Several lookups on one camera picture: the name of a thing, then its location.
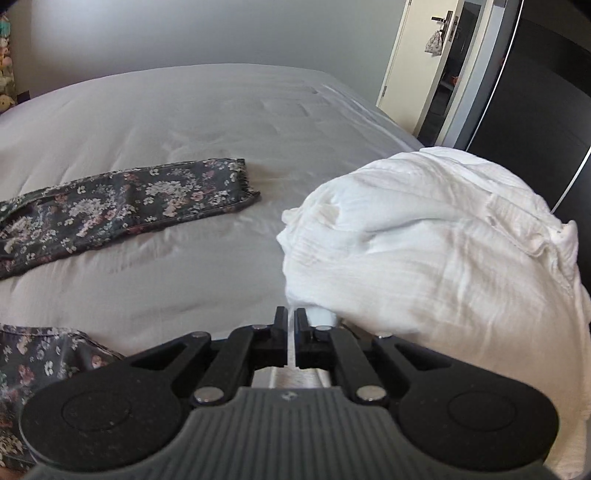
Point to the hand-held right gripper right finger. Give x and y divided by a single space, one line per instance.
301 325

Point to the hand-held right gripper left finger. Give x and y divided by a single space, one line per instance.
280 325

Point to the white crinkled garment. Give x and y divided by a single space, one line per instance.
429 249

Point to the dark floral pants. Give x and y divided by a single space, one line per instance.
138 198

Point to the cream door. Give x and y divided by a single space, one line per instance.
411 78

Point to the small floral pouch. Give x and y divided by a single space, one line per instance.
433 45

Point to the dark wardrobe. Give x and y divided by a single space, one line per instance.
540 92

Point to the pile of plush toys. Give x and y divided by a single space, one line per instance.
5 69

